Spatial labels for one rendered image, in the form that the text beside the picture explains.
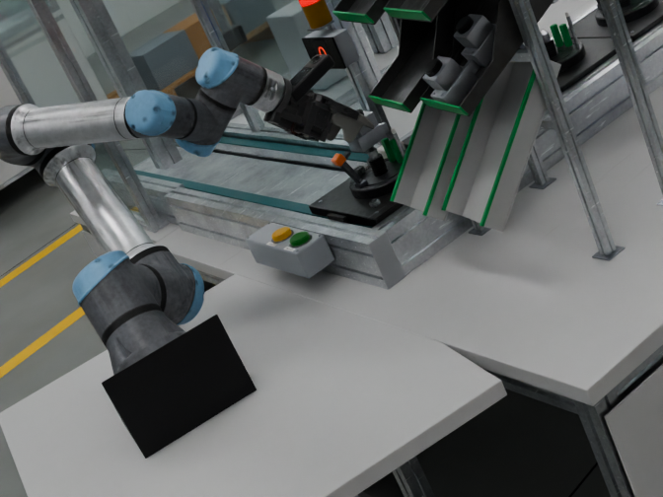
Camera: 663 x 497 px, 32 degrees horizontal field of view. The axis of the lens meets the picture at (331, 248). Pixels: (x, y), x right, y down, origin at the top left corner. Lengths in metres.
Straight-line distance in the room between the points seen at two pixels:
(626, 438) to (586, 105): 0.87
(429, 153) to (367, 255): 0.22
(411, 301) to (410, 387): 0.27
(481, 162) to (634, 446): 0.54
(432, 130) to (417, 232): 0.20
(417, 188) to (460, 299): 0.22
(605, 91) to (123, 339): 1.11
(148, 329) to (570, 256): 0.73
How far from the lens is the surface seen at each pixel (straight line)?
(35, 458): 2.22
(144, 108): 1.99
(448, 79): 1.83
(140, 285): 2.05
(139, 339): 1.97
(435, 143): 2.08
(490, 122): 1.97
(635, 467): 1.78
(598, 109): 2.44
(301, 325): 2.15
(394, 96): 2.00
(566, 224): 2.11
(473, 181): 1.97
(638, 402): 1.75
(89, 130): 2.10
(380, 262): 2.11
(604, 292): 1.87
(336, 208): 2.28
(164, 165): 3.22
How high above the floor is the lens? 1.79
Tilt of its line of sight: 23 degrees down
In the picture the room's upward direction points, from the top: 25 degrees counter-clockwise
